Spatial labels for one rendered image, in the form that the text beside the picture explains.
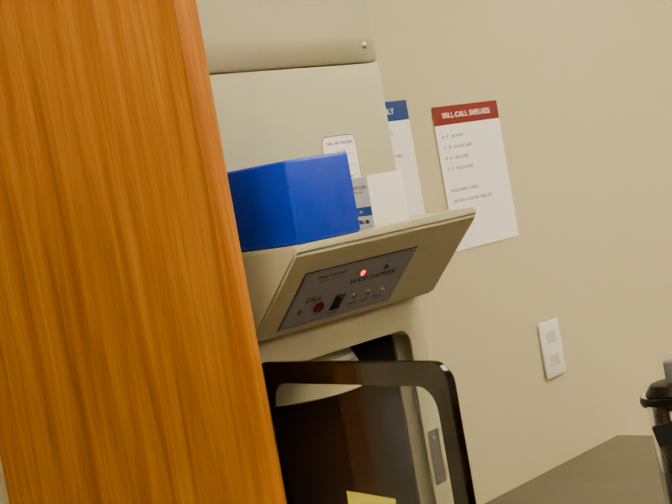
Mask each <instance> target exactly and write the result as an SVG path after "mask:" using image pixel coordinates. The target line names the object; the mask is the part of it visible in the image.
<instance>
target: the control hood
mask: <svg viewBox="0 0 672 504"><path fill-rule="evenodd" d="M475 214H476V209H473V207H470V208H463V209H456V210H449V211H442V212H435V213H428V214H421V215H414V216H410V220H406V221H401V222H396V223H391V224H386V225H381V226H376V227H367V228H360V231H358V232H355V233H351V234H346V235H342V236H337V237H333V238H328V239H323V240H319V241H314V242H310V243H305V244H301V245H294V246H287V247H279V248H272V249H264V250H257V251H249V252H242V259H243V264H244V270H245V276H246V281H247V287H248V292H249V298H250V303H251V309H252V315H253V320H254V326H255V331H256V337H257V342H262V341H265V340H268V339H272V338H275V337H279V336H282V335H286V334H289V333H292V332H296V331H299V330H303V329H306V328H310V327H313V326H317V325H320V324H323V323H327V322H330V321H334V320H337V319H341V318H344V317H347V316H351V315H354V314H358V313H361V312H365V311H368V310H371V309H375V308H378V307H382V306H385V305H389V304H392V303H396V302H399V301H402V300H406V299H409V298H413V297H416V296H420V295H423V294H426V293H430V292H431V291H433V290H434V288H435V286H436V284H437V283H438V281H439V279H440V277H441V276H442V274H443V272H444V271H445V269H446V267H447V265H448V264H449V262H450V260H451V258H452V257H453V255H454V253H455V251H456V250H457V248H458V246H459V244H460V243H461V241H462V239H463V237H464V236H465V234H466V232H467V230H468V229H469V227H470V225H471V224H472V222H473V220H474V218H475ZM417 246H418V248H417V249H416V251H415V253H414V255H413V257H412V258H411V260H410V262H409V264H408V266H407V268H406V269H405V271H404V273H403V275H402V277H401V278H400V280H399V282H398V284H397V286H396V287H395V289H394V291H393V293H392V295H391V296H390V298H389V300H388V301H384V302H381V303H377V304H374V305H370V306H367V307H363V308H360V309H356V310H353V311H349V312H346V313H342V314H339V315H336V316H332V317H329V318H325V319H322V320H318V321H315V322H311V323H308V324H304V325H301V326H297V327H294V328H290V329H287V330H283V331H280V332H277V331H278V329H279V327H280V325H281V323H282V321H283V319H284V317H285V315H286V313H287V311H288V309H289V307H290V305H291V303H292V301H293V299H294V297H295V295H296V293H297V291H298V289H299V287H300V285H301V283H302V281H303V279H304V277H305V274H306V273H310V272H314V271H319V270H323V269H327V268H331V267H335V266H339V265H343V264H347V263H351V262H355V261H359V260H363V259H368V258H372V257H376V256H380V255H384V254H388V253H392V252H396V251H400V250H404V249H408V248H412V247H417Z"/></svg>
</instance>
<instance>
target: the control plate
mask: <svg viewBox="0 0 672 504"><path fill-rule="evenodd" d="M417 248H418V246H417V247H412V248H408V249H404V250H400V251H396V252H392V253H388V254H384V255H380V256H376V257H372V258H368V259H363V260H359V261H355V262H351V263H347V264H343V265H339V266H335V267H331V268H327V269H323V270H319V271H314V272H310V273H306V274H305V277H304V279H303V281H302V283H301V285H300V287H299V289H298V291H297V293H296V295H295V297H294V299H293V301H292V303H291V305H290V307H289V309H288V311H287V313H286V315H285V317H284V319H283V321H282V323H281V325H280V327H279V329H278V331H277V332H280V331H283V330H287V329H290V328H294V327H297V326H301V325H304V324H308V323H311V322H315V321H318V320H322V319H325V318H329V317H332V316H336V315H339V314H342V313H346V312H349V311H353V310H356V309H360V308H363V307H367V306H370V305H374V304H377V303H381V302H384V301H388V300H389V298H390V296H391V295H392V293H393V291H394V289H395V287H396V286H397V284H398V282H399V280H400V278H401V277H402V275H403V273H404V271H405V269H406V268H407V266H408V264H409V262H410V260H411V258H412V257H413V255H414V253H415V251H416V249H417ZM387 263H390V267H389V268H388V269H386V270H384V269H383V268H384V266H385V265H386V264H387ZM363 269H366V270H367V271H366V273H365V274H364V275H363V276H360V275H359V274H360V272H361V271H362V270H363ZM381 286H384V289H385V291H384V292H382V291H381V292H379V291H378V290H379V288H380V287H381ZM369 289H370V290H372V291H371V293H372V295H371V296H369V295H365V293H366V291H368V290H369ZM343 293H346V295H345V297H344V299H343V301H342V303H341V305H340V307H339V308H338V309H335V310H331V311H329V309H330V307H331V305H332V303H333V301H334V300H335V298H336V296H337V295H339V294H343ZM355 293H357V294H358V295H357V296H358V299H357V300H355V298H354V299H352V298H351V297H352V296H353V295H354V294H355ZM320 302H323V303H324V308H323V309H322V310H321V311H320V312H318V313H315V312H314V307H315V306H316V305H317V304H318V303H320ZM302 308H303V309H304V311H303V313H302V314H301V315H299V316H297V315H296V313H297V311H298V310H300V309H302Z"/></svg>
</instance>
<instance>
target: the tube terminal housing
mask: <svg viewBox="0 0 672 504"><path fill-rule="evenodd" d="M210 81H211V86H212V92H213V98H214V103H215V109H216V114H217V120H218V125H219V131H220V136H221V142H222V148H223V153H224V159H225V164H226V170H227V172H230V171H235V170H240V169H245V168H250V167H255V166H260V165H265V164H270V163H275V162H280V161H285V160H291V159H298V158H305V157H311V156H318V155H323V150H322V144H321V138H320V137H327V136H334V135H342V134H349V133H355V139H356V144H357V150H358V156H359V162H360V167H361V173H362V176H367V175H373V174H378V173H384V172H390V171H396V165H395V159H394V153H393V147H392V142H391V136H390V130H389V124H388V118H387V113H386V107H385V101H384V95H383V90H382V84H381V78H380V72H379V66H378V63H365V64H352V65H338V66H324V67H311V68H297V69H284V70H270V71H256V72H243V73H229V74H215V75H210ZM387 335H392V337H393V339H394V341H395V344H396V350H397V356H398V360H429V354H428V348H427V342H426V337H425V331H424V325H423V319H422V313H421V308H420V302H419V296H416V297H413V298H409V299H406V300H402V301H399V302H396V303H392V304H389V305H385V306H382V307H378V308H375V309H371V310H368V311H365V312H361V313H358V314H354V315H351V316H347V317H344V318H341V319H337V320H334V321H330V322H327V323H323V324H320V325H317V326H313V327H310V328H306V329H303V330H299V331H296V332H292V333H289V334H286V335H282V336H279V337H275V338H272V339H268V340H265V341H262V342H258V348H259V353H260V359H261V362H265V361H307V360H310V359H313V358H316V357H320V356H323V355H326V354H329V353H332V352H335V351H338V350H342V349H345V348H348V347H351V346H354V345H357V344H360V343H364V342H367V341H370V340H373V339H376V338H379V337H382V336H387Z"/></svg>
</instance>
